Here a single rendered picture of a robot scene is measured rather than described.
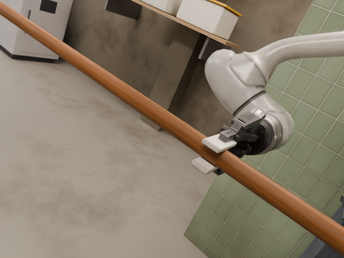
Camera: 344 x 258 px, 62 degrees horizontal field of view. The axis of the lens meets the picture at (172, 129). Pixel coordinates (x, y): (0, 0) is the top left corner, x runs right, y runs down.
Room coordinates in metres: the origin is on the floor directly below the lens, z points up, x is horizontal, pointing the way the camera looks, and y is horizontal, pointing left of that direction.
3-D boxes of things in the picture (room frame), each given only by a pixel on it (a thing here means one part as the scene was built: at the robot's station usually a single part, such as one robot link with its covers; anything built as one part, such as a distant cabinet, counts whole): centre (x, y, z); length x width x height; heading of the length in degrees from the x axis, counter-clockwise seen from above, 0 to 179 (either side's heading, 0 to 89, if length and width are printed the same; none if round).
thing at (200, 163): (0.41, -0.08, 1.18); 0.07 x 0.03 x 0.01; 153
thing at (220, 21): (2.98, 0.13, 1.43); 0.49 x 0.41 x 0.27; 65
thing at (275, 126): (0.61, -0.18, 1.20); 0.09 x 0.06 x 0.09; 63
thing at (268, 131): (0.55, -0.15, 1.20); 0.09 x 0.07 x 0.08; 153
